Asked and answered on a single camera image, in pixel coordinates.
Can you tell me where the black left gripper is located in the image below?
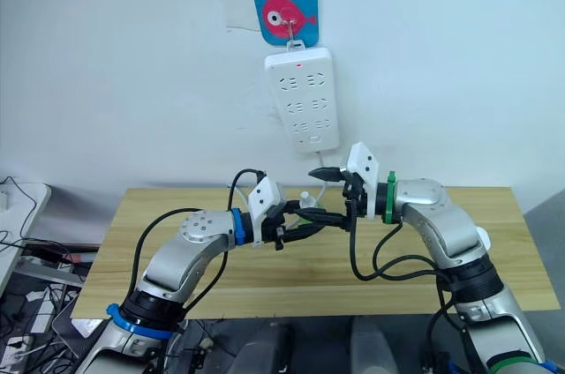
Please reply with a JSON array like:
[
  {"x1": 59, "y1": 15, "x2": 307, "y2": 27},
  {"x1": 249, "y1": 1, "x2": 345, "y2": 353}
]
[{"x1": 260, "y1": 199, "x2": 328, "y2": 252}]

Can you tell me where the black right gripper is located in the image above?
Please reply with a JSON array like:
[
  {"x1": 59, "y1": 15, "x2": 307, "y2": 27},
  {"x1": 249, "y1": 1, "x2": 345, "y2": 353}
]
[{"x1": 296, "y1": 165, "x2": 370, "y2": 232}]

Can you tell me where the green repellent liquid bottle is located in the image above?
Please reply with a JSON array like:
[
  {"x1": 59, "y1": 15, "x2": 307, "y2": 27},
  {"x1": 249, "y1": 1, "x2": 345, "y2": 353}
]
[{"x1": 294, "y1": 213, "x2": 323, "y2": 235}]

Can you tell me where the white mosquito repellent heater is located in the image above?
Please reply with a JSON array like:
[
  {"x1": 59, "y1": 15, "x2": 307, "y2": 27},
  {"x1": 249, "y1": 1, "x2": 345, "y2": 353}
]
[{"x1": 298, "y1": 191, "x2": 320, "y2": 211}]

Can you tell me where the dark grey rounded shape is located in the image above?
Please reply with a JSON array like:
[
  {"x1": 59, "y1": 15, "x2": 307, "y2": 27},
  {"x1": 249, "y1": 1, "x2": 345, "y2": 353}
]
[{"x1": 227, "y1": 319, "x2": 293, "y2": 374}]

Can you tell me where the clear tape patch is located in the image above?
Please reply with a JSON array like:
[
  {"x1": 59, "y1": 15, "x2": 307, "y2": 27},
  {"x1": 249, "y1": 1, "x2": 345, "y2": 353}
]
[{"x1": 211, "y1": 0, "x2": 261, "y2": 35}]

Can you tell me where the black power adapter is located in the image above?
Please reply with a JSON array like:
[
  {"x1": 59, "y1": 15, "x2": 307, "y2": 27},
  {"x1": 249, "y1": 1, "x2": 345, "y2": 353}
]
[{"x1": 25, "y1": 243, "x2": 75, "y2": 266}]

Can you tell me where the white side desk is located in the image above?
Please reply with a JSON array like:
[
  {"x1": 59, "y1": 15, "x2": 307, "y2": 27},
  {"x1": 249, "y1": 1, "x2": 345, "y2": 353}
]
[{"x1": 0, "y1": 181, "x2": 53, "y2": 300}]

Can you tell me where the white floor power strip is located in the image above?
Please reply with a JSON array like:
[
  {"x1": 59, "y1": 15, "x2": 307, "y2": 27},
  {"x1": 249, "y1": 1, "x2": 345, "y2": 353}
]
[{"x1": 0, "y1": 284, "x2": 59, "y2": 366}]

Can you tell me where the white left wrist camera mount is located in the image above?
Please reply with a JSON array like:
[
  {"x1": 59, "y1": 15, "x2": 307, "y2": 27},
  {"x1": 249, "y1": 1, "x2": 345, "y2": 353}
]
[{"x1": 245, "y1": 176, "x2": 288, "y2": 222}]

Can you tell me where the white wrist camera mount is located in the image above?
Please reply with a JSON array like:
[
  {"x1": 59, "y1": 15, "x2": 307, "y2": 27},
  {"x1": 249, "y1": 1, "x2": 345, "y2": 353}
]
[
  {"x1": 245, "y1": 176, "x2": 288, "y2": 222},
  {"x1": 343, "y1": 141, "x2": 381, "y2": 221}
]

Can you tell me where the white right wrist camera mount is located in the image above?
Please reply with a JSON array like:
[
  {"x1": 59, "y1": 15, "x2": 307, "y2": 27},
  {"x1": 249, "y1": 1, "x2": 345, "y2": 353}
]
[{"x1": 343, "y1": 141, "x2": 381, "y2": 221}]

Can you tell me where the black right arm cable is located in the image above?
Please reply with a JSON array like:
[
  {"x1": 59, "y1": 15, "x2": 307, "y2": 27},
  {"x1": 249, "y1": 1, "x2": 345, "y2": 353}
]
[{"x1": 348, "y1": 197, "x2": 456, "y2": 374}]

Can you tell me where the green right wrist cable clip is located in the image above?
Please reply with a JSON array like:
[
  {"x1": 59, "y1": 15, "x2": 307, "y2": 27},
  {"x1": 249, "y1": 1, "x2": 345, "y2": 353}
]
[{"x1": 380, "y1": 170, "x2": 400, "y2": 225}]

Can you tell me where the blue left wrist cable clip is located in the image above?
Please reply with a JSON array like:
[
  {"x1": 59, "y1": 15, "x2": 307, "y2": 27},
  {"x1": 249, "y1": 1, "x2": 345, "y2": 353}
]
[{"x1": 230, "y1": 207, "x2": 247, "y2": 247}]

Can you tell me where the white wall power strip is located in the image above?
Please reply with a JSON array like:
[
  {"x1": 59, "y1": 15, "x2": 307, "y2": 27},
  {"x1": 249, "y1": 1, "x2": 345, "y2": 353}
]
[{"x1": 263, "y1": 38, "x2": 342, "y2": 155}]

